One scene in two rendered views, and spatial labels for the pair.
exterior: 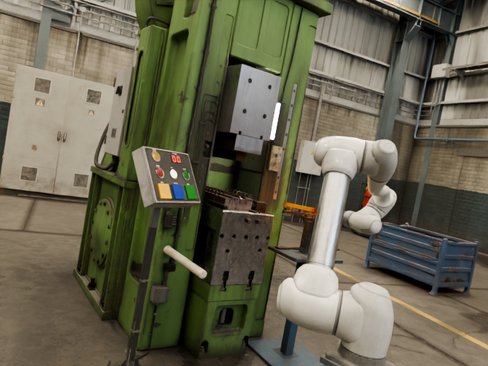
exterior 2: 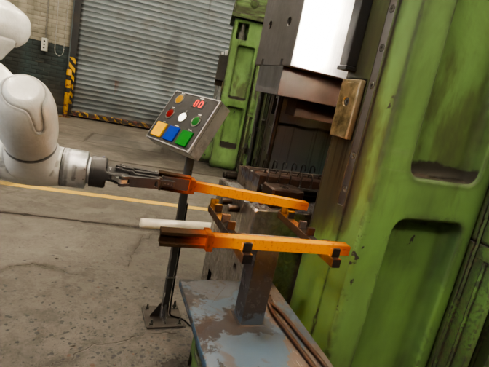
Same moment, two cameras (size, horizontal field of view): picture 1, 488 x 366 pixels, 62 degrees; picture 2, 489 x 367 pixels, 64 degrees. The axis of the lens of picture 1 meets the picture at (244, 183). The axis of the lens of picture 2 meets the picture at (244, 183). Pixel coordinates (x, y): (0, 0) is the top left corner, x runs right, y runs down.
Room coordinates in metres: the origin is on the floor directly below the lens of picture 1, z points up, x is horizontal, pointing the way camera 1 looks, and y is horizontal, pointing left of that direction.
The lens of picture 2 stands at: (2.71, -1.40, 1.26)
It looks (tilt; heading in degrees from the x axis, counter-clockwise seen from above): 13 degrees down; 101
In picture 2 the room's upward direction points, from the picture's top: 12 degrees clockwise
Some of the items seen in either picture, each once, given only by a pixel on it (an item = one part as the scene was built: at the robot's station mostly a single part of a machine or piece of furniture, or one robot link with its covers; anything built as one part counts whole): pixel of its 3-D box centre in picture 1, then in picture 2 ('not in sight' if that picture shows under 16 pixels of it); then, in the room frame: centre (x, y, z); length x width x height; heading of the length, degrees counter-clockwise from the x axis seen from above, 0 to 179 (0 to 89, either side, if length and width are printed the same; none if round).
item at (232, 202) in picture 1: (221, 197); (296, 183); (2.61, 0.13, 0.96); 0.42 x 0.20 x 0.09; 35
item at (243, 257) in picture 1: (220, 237); (289, 251); (2.65, 0.09, 0.69); 0.56 x 0.38 x 0.45; 35
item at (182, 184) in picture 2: not in sight; (175, 183); (2.36, -0.49, 1.01); 0.07 x 0.01 x 0.03; 30
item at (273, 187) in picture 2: (255, 205); (281, 196); (2.59, -0.10, 0.95); 0.12 x 0.08 x 0.06; 35
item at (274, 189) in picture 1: (259, 173); (410, 162); (2.95, -0.10, 1.15); 0.44 x 0.26 x 2.30; 35
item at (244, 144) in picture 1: (230, 142); (318, 90); (2.61, 0.13, 1.32); 0.42 x 0.20 x 0.10; 35
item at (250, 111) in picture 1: (242, 106); (341, 20); (2.64, 0.09, 1.56); 0.42 x 0.39 x 0.40; 35
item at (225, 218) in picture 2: not in sight; (268, 224); (2.61, -0.47, 0.96); 0.23 x 0.06 x 0.02; 32
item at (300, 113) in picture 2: (228, 154); (325, 113); (2.66, 0.13, 1.24); 0.30 x 0.07 x 0.06; 35
